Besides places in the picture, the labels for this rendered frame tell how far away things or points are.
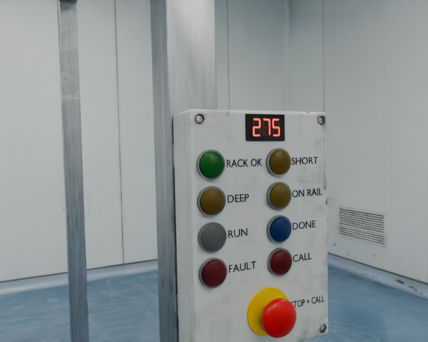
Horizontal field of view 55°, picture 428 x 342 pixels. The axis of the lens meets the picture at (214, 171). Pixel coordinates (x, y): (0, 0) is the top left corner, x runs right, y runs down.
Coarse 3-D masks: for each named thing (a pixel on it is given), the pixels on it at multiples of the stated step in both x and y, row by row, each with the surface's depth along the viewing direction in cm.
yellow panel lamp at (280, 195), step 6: (276, 186) 43; (282, 186) 44; (270, 192) 43; (276, 192) 43; (282, 192) 44; (288, 192) 44; (270, 198) 43; (276, 198) 43; (282, 198) 44; (288, 198) 44; (276, 204) 43; (282, 204) 44
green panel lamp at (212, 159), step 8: (208, 152) 40; (216, 152) 40; (200, 160) 40; (208, 160) 40; (216, 160) 40; (200, 168) 40; (208, 168) 40; (216, 168) 40; (208, 176) 40; (216, 176) 40
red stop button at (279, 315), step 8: (272, 304) 42; (280, 304) 42; (288, 304) 42; (264, 312) 42; (272, 312) 41; (280, 312) 41; (288, 312) 42; (264, 320) 41; (272, 320) 41; (280, 320) 41; (288, 320) 42; (264, 328) 41; (272, 328) 41; (280, 328) 42; (288, 328) 42; (272, 336) 42; (280, 336) 42
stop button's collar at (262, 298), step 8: (264, 288) 44; (272, 288) 44; (256, 296) 43; (264, 296) 44; (272, 296) 44; (280, 296) 45; (256, 304) 43; (264, 304) 44; (248, 312) 43; (256, 312) 43; (248, 320) 43; (256, 320) 43; (256, 328) 43
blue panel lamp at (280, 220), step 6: (282, 216) 44; (276, 222) 44; (282, 222) 44; (288, 222) 44; (270, 228) 44; (276, 228) 43; (282, 228) 44; (288, 228) 44; (270, 234) 44; (276, 234) 44; (282, 234) 44; (288, 234) 44; (276, 240) 44; (282, 240) 44
